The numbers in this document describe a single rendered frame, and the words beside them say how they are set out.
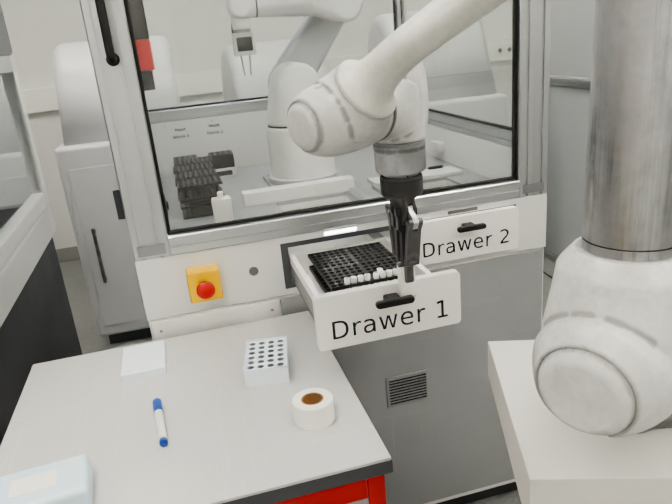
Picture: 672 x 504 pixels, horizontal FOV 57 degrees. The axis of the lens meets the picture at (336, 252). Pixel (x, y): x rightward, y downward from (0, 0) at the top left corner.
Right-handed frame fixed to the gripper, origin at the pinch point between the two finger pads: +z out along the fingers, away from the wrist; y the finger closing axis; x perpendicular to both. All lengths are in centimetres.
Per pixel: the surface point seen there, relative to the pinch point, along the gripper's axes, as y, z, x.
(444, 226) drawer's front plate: 33.2, 2.7, -22.6
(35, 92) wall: 351, -24, 120
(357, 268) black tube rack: 19.7, 3.9, 3.9
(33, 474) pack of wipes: -14, 13, 66
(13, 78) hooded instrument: 125, -39, 84
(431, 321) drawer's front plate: 1.2, 10.2, -5.1
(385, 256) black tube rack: 23.7, 3.9, -3.9
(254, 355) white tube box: 9.6, 14.1, 29.1
